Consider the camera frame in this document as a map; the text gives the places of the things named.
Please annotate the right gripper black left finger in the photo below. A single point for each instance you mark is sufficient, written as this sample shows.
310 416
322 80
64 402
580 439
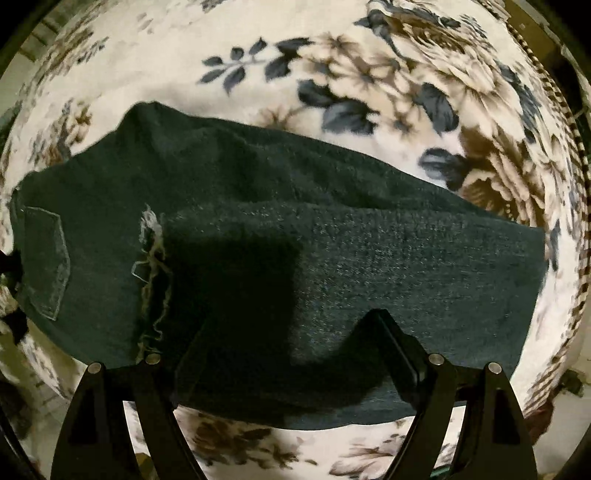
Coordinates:
95 441

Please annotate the floral cream fleece blanket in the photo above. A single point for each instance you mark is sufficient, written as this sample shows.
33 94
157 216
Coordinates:
443 91

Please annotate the dark green denim pant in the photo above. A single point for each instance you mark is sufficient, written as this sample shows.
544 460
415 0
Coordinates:
249 257

